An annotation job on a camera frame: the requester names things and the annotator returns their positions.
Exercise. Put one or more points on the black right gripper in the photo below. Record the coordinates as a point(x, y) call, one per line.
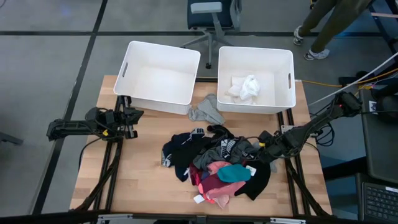
point(275, 146)

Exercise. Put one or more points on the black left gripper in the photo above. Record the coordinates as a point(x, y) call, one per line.
point(115, 123)

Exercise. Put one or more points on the teal garment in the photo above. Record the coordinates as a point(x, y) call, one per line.
point(233, 173)

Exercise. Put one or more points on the navy Puma garment white band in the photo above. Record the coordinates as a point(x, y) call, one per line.
point(178, 149)

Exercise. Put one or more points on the plain black garment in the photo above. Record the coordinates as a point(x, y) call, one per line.
point(219, 132)

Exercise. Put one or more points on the dark maroon garment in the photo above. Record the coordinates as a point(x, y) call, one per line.
point(214, 182)

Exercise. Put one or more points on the orange-red garment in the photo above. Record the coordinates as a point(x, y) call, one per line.
point(209, 199)

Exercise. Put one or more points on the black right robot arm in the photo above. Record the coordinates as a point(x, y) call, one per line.
point(317, 124)

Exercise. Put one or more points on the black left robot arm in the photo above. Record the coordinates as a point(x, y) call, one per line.
point(71, 126)

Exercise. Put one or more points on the white mounting plate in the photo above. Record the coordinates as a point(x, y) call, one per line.
point(287, 128)

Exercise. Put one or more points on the white perforated plastic bin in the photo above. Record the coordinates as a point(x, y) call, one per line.
point(256, 62)
point(157, 77)

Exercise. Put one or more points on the white fabric piece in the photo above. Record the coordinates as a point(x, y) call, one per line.
point(186, 171)

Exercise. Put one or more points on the light grey garment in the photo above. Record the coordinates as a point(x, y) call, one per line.
point(206, 112)

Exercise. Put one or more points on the white paper tag with hole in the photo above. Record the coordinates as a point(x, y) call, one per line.
point(199, 198)

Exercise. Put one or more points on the black power strip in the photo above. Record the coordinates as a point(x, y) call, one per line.
point(351, 79)

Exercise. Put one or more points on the dark desk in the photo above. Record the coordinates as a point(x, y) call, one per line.
point(379, 149)

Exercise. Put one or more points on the dark laptop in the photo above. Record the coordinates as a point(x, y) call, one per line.
point(381, 202)

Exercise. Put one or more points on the black round object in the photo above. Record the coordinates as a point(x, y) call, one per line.
point(387, 102)

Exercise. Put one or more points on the grey chair base leg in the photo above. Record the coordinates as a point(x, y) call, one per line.
point(9, 138)

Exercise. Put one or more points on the person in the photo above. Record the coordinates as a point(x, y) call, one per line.
point(326, 25)

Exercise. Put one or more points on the grey blue office chair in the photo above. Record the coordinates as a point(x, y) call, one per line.
point(214, 18)

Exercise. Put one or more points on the black aluminium frame struts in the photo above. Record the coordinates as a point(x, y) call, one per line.
point(292, 180)
point(116, 155)

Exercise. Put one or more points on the black aluminium frame rail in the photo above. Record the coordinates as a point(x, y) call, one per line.
point(46, 217)

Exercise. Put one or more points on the dark blue table frame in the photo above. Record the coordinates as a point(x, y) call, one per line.
point(385, 25)

